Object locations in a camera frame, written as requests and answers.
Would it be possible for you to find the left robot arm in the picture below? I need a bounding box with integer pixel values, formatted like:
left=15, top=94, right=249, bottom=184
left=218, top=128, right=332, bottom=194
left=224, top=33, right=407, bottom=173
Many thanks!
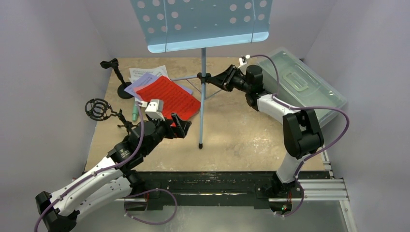
left=34, top=113, right=191, bottom=232

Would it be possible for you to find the lavender sheet music page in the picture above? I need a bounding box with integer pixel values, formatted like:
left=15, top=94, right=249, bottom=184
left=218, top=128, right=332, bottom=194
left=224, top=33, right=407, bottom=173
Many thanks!
left=124, top=72, right=194, bottom=100

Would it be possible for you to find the teal toy microphone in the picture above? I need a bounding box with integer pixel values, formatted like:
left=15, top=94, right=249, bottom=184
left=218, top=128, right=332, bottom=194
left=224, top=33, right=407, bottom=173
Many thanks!
left=132, top=101, right=140, bottom=122

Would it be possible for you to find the white sheet music page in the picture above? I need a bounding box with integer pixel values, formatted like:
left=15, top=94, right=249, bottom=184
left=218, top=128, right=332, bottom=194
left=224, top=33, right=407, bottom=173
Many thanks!
left=129, top=65, right=169, bottom=83

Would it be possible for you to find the red paper sheet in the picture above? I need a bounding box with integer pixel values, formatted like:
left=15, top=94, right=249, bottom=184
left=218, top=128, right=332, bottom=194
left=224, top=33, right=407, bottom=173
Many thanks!
left=133, top=76, right=201, bottom=120

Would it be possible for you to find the translucent green storage box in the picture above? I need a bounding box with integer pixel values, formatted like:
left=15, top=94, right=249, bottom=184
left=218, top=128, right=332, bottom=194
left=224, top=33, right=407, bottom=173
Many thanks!
left=257, top=47, right=347, bottom=127

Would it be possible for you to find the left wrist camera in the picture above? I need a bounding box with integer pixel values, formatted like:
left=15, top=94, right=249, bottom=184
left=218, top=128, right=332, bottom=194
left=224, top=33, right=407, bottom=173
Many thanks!
left=138, top=99, right=165, bottom=121

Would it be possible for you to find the black tripod mic stand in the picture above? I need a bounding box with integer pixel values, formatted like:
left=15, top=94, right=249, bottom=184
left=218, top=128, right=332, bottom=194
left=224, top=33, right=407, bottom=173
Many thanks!
left=84, top=98, right=136, bottom=134

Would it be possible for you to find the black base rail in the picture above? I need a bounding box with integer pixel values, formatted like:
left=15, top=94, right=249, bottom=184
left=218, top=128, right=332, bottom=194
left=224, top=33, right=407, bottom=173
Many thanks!
left=80, top=171, right=331, bottom=211

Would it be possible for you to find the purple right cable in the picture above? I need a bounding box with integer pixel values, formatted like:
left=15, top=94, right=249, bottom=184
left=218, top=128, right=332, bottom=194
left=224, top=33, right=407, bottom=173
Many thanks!
left=249, top=54, right=351, bottom=218

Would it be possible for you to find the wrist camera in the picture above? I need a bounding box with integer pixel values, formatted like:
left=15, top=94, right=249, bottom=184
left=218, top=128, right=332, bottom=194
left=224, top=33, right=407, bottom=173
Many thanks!
left=238, top=55, right=251, bottom=69
left=138, top=99, right=165, bottom=121

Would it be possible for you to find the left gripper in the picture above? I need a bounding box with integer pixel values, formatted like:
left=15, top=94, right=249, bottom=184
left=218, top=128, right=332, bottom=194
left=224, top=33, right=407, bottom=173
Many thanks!
left=143, top=113, right=190, bottom=156

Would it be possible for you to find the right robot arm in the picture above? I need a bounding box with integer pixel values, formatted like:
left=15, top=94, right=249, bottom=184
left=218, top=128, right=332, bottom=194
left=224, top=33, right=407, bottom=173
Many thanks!
left=202, top=65, right=324, bottom=197

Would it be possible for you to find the black round-base mic stand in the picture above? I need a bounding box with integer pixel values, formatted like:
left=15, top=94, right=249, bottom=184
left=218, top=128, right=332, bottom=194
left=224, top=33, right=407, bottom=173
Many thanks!
left=100, top=58, right=133, bottom=99

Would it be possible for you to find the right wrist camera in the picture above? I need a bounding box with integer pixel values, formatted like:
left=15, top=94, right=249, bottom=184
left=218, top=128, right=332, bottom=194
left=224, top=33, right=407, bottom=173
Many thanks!
left=238, top=55, right=251, bottom=69

